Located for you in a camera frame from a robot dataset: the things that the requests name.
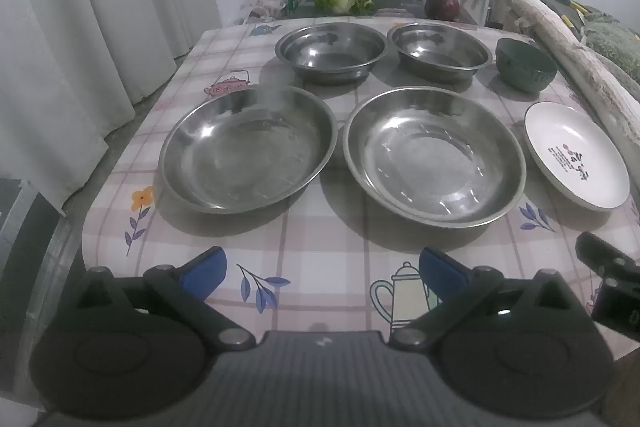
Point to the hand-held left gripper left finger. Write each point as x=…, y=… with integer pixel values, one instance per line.
x=205, y=272

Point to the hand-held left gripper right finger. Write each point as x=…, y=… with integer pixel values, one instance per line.
x=440, y=269

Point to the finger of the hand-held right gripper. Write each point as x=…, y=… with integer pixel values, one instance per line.
x=597, y=252

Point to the large stainless steel plate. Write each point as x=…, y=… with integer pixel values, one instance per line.
x=250, y=157
x=430, y=167

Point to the white ceramic plate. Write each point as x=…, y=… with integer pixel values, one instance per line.
x=565, y=132

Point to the green ceramic bowl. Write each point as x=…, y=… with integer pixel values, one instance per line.
x=525, y=72

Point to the stainless steel bowl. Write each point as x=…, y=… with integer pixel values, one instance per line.
x=330, y=49
x=440, y=49

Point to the checked teapot print tablecloth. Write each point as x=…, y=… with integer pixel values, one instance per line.
x=310, y=247

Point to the white rolled blanket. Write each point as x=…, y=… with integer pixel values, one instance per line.
x=565, y=52

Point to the green patterned cushion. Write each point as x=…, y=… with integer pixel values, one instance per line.
x=615, y=47

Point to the dark printed blanket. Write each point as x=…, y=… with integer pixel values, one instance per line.
x=560, y=2

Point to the red onion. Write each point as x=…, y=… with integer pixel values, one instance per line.
x=442, y=6

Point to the dark low table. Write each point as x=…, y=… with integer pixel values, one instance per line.
x=400, y=4

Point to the white curtain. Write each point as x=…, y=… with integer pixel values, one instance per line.
x=75, y=32

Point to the clear plastic bags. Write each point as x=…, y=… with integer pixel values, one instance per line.
x=265, y=4

